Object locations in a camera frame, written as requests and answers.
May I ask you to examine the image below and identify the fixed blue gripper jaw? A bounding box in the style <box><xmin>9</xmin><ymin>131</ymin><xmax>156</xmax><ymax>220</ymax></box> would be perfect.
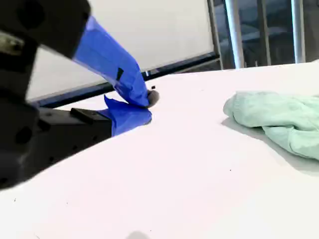
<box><xmin>37</xmin><ymin>94</ymin><xmax>153</xmax><ymax>164</ymax></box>

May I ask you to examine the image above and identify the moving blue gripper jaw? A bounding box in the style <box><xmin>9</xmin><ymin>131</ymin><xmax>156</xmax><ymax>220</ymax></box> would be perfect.
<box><xmin>17</xmin><ymin>0</ymin><xmax>160</xmax><ymax>109</ymax></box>

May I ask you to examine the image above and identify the pale green T-shirt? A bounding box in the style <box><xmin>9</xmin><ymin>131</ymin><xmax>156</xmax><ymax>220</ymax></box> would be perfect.
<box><xmin>223</xmin><ymin>91</ymin><xmax>319</xmax><ymax>161</ymax></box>

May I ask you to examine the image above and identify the white board panel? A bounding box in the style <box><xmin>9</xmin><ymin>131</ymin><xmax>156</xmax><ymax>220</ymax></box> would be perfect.
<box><xmin>26</xmin><ymin>0</ymin><xmax>215</xmax><ymax>101</ymax></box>

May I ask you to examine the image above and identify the dark metal pole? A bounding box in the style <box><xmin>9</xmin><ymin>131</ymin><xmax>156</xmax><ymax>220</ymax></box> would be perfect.
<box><xmin>256</xmin><ymin>0</ymin><xmax>272</xmax><ymax>66</ymax></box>

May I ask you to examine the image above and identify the dark blue frame rail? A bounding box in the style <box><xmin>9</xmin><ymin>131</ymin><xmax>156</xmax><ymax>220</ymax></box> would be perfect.
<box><xmin>28</xmin><ymin>52</ymin><xmax>221</xmax><ymax>109</ymax></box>

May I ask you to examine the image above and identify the grey metal frame post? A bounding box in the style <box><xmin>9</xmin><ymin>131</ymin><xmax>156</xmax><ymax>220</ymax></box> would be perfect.
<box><xmin>206</xmin><ymin>0</ymin><xmax>224</xmax><ymax>71</ymax></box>

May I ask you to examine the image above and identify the light metal pole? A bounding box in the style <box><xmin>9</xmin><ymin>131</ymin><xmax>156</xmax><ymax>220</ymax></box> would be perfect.
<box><xmin>290</xmin><ymin>0</ymin><xmax>307</xmax><ymax>64</ymax></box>
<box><xmin>223</xmin><ymin>0</ymin><xmax>245</xmax><ymax>69</ymax></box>

